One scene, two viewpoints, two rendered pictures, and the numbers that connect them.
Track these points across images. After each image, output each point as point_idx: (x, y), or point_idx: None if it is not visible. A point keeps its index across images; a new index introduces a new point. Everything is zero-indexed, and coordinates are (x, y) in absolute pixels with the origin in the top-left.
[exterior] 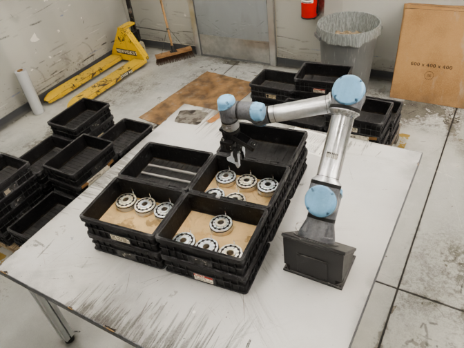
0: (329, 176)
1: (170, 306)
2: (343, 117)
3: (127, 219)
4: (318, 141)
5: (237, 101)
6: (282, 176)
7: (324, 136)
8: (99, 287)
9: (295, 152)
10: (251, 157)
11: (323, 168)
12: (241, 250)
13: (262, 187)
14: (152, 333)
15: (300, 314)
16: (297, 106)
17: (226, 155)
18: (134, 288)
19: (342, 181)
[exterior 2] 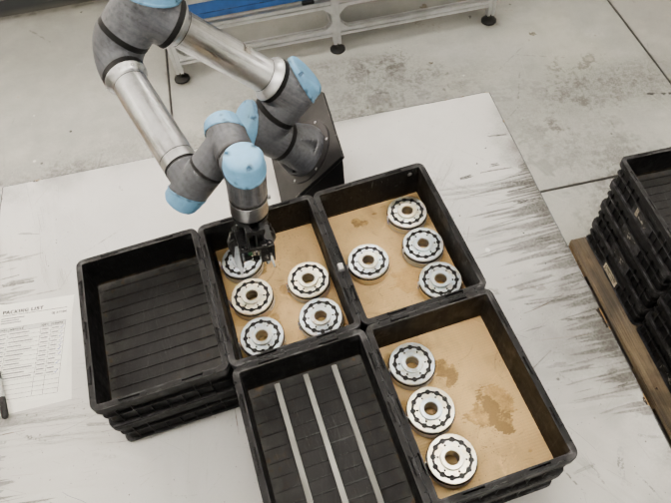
0: (271, 59)
1: (508, 278)
2: (193, 13)
3: (477, 421)
4: (21, 335)
5: (221, 163)
6: (229, 221)
7: (0, 335)
8: (583, 394)
9: (155, 242)
10: (207, 294)
11: (265, 62)
12: (392, 203)
13: (253, 261)
14: (554, 266)
15: (391, 160)
16: (162, 108)
17: (226, 339)
18: (535, 344)
19: (128, 242)
